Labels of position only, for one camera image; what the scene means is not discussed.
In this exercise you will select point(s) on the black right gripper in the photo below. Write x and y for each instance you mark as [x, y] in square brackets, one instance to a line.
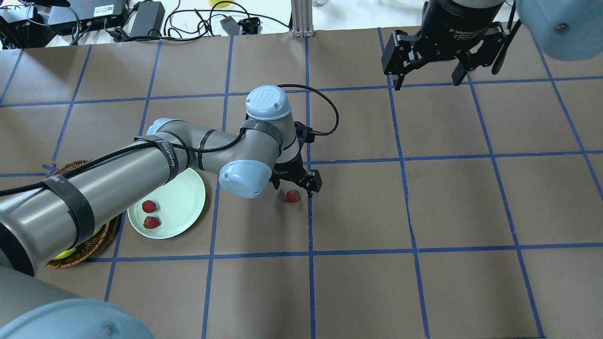
[456, 24]

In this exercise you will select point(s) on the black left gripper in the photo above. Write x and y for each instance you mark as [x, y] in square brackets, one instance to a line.
[288, 169]

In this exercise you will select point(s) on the red strawberry of pair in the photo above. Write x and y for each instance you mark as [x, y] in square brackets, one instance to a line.
[149, 206]
[292, 196]

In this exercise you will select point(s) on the red strawberry with green top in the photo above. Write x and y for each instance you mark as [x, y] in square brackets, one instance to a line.
[151, 222]

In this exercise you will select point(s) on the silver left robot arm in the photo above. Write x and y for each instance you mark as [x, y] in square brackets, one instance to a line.
[41, 220]

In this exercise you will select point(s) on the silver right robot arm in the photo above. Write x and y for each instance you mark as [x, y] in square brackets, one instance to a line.
[567, 30]

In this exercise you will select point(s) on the pale green plate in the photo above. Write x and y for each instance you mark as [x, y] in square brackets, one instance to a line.
[180, 202]

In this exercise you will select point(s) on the black power adapter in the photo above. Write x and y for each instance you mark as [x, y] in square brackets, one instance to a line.
[148, 19]

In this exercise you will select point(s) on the woven wicker basket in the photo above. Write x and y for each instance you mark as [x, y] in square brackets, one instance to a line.
[88, 248]

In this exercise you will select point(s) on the yellow banana bunch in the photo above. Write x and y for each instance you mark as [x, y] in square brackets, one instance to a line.
[68, 252]

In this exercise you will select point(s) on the black electronics box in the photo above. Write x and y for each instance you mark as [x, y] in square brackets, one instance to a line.
[92, 14]

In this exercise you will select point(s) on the aluminium frame post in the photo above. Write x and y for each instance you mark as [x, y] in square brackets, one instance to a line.
[302, 18]

